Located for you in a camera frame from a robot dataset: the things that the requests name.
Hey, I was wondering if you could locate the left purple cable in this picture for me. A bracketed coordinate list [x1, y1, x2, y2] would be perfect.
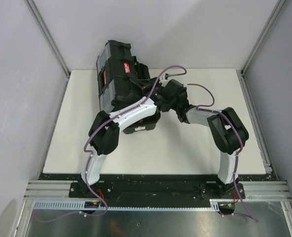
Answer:
[34, 64, 188, 223]

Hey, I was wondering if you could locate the aluminium frame post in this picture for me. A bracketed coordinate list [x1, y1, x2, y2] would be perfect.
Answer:
[24, 0, 71, 76]
[241, 0, 289, 75]

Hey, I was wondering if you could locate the left aluminium frame post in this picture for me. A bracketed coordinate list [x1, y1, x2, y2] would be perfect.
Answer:
[24, 0, 71, 76]

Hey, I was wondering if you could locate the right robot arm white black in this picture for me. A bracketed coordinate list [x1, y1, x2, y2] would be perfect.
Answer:
[156, 79, 249, 198]

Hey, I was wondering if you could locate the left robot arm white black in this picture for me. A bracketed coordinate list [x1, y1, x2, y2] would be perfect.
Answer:
[79, 97, 161, 198]

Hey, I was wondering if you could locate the black plastic toolbox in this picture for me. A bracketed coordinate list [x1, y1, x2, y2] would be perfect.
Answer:
[95, 39, 162, 135]

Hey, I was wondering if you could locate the right aluminium frame post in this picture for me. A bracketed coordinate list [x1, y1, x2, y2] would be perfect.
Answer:
[241, 0, 289, 75]

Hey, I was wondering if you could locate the grey slotted cable duct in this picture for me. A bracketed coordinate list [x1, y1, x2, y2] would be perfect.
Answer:
[33, 199, 233, 211]

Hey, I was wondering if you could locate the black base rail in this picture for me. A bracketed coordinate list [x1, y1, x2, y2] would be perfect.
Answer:
[69, 174, 246, 207]

